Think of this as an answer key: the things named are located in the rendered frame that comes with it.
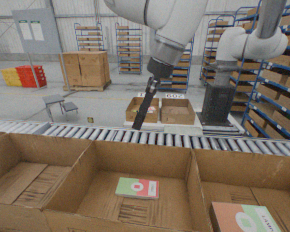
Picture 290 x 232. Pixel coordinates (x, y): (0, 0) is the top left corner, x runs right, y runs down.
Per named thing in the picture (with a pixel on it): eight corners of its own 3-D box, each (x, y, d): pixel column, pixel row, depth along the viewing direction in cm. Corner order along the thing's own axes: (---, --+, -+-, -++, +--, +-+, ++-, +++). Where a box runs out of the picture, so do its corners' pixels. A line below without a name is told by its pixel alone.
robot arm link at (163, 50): (184, 46, 47) (176, 65, 49) (156, 34, 46) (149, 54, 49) (188, 48, 39) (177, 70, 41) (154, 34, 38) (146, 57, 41)
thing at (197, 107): (219, 106, 177) (220, 103, 176) (244, 133, 126) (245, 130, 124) (133, 102, 186) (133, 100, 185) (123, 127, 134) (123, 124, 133)
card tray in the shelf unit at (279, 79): (261, 76, 216) (263, 68, 212) (285, 77, 212) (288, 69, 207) (278, 83, 181) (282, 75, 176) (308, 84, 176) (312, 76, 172)
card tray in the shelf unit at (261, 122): (248, 114, 244) (250, 108, 240) (268, 115, 241) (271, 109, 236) (262, 127, 209) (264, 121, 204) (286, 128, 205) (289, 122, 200)
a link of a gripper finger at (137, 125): (146, 113, 51) (146, 114, 50) (139, 129, 54) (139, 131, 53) (138, 109, 51) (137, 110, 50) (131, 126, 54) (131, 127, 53)
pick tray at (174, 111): (187, 107, 166) (188, 98, 161) (194, 125, 132) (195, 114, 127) (161, 106, 169) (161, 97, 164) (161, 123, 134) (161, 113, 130)
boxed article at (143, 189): (120, 180, 65) (120, 177, 64) (158, 183, 63) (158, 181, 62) (115, 195, 58) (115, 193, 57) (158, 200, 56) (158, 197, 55)
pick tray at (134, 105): (159, 106, 169) (159, 97, 164) (157, 123, 135) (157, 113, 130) (133, 105, 172) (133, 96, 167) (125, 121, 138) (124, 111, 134)
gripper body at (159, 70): (175, 68, 41) (161, 98, 46) (174, 64, 49) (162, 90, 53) (149, 57, 41) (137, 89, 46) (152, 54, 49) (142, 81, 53)
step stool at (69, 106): (80, 118, 307) (76, 97, 287) (52, 125, 280) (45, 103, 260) (74, 111, 337) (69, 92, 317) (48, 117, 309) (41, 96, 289)
